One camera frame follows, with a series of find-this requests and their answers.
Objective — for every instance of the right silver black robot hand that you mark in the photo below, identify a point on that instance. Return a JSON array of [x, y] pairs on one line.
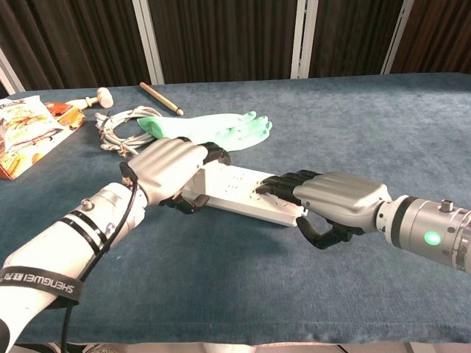
[[342, 198]]

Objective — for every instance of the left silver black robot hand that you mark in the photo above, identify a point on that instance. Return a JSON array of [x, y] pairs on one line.
[[165, 165]]

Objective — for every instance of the white power strip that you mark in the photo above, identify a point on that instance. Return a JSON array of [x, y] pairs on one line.
[[235, 184]]

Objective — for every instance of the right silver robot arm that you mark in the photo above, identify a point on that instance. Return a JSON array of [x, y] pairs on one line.
[[416, 220]]

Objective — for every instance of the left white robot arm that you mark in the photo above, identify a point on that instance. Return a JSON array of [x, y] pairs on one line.
[[73, 235]]

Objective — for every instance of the green rubber glove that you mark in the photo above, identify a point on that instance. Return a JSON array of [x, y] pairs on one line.
[[213, 128]]

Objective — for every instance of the wooden drumstick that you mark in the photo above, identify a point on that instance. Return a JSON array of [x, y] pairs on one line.
[[158, 97]]

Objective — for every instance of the small wooden mallet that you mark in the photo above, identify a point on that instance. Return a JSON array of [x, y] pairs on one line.
[[104, 96]]

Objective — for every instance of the orange snack box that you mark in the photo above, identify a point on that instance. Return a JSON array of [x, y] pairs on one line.
[[68, 114]]

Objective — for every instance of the white snack bag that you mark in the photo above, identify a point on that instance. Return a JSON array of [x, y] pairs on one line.
[[25, 125]]

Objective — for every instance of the grey partition frame post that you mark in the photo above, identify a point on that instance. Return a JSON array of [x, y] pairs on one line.
[[397, 36], [303, 36], [147, 40], [11, 73]]

